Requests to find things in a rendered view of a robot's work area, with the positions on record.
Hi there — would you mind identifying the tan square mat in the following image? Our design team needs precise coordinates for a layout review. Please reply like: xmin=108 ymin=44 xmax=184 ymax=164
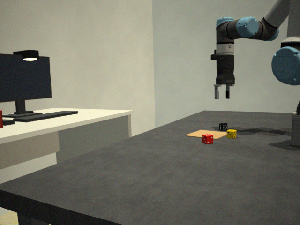
xmin=185 ymin=130 xmax=227 ymax=140

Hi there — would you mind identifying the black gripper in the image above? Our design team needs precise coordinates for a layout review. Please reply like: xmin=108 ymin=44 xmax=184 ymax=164
xmin=211 ymin=44 xmax=235 ymax=99

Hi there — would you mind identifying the yellow die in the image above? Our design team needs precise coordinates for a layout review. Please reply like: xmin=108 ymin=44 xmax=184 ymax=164
xmin=227 ymin=129 xmax=237 ymax=139

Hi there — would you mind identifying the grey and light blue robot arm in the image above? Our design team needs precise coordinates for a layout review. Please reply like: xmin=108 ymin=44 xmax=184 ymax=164
xmin=216 ymin=0 xmax=300 ymax=85

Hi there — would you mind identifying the black die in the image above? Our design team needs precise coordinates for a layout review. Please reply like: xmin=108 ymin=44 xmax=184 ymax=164
xmin=219 ymin=123 xmax=228 ymax=131

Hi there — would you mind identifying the red die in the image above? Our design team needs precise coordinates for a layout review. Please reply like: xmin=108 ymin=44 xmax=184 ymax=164
xmin=202 ymin=134 xmax=213 ymax=144

